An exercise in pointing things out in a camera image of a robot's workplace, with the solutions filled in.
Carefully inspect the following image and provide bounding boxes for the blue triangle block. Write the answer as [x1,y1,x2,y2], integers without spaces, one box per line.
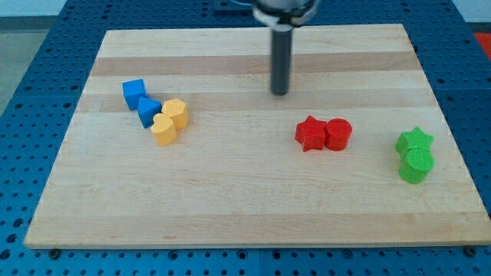
[137,97,162,129]

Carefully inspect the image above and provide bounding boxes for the wooden board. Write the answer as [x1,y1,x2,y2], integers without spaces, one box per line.
[25,24,490,249]

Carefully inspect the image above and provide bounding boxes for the yellow hexagon block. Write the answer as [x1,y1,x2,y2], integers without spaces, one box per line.
[162,98,189,129]

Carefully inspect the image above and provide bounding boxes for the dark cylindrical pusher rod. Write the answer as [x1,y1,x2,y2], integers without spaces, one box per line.
[270,28,293,96]

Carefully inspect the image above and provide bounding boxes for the green cylinder block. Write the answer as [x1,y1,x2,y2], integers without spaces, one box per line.
[398,149,434,184]

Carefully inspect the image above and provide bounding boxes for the blue cube block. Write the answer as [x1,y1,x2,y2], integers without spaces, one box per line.
[122,79,147,110]

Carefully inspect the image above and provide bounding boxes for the green star block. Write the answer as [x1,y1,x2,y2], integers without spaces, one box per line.
[394,126,434,159]

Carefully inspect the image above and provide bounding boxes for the yellow heart block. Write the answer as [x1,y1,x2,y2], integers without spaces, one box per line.
[150,113,177,146]

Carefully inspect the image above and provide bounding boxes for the red cylinder block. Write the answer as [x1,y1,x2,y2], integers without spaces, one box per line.
[325,118,352,151]

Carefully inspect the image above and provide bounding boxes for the red star block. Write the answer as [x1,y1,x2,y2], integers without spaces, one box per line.
[295,116,327,152]

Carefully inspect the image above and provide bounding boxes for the red object at edge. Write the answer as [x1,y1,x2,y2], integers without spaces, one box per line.
[473,32,491,59]

